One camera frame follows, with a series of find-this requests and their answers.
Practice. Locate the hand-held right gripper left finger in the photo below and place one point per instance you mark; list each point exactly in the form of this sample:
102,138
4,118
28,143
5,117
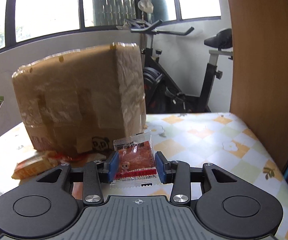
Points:
112,166

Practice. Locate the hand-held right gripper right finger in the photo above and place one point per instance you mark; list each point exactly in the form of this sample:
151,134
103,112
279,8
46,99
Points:
160,167

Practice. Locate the clear red snack packet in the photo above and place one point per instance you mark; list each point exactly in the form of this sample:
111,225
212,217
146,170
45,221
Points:
134,160

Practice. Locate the cardboard box with plastic liner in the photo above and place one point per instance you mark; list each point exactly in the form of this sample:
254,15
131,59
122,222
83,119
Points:
71,92

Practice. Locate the checkered floral tablecloth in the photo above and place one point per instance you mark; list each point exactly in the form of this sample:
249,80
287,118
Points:
209,140

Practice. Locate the black exercise bike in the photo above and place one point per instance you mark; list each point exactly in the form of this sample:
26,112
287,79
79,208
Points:
156,87

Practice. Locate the orange snack packet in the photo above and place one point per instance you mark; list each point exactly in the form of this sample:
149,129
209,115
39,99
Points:
31,167

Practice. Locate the metal pole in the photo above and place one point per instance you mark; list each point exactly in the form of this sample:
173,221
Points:
143,30

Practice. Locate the wooden panel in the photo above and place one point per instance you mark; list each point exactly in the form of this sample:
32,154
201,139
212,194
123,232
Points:
263,55

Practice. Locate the white cap on pole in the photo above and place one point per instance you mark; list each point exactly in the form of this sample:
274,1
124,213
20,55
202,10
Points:
146,5

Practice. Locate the perforated metal screen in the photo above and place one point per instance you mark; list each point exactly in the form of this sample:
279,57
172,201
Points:
114,2

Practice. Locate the dark framed window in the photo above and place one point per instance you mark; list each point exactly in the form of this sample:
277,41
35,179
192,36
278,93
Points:
10,17

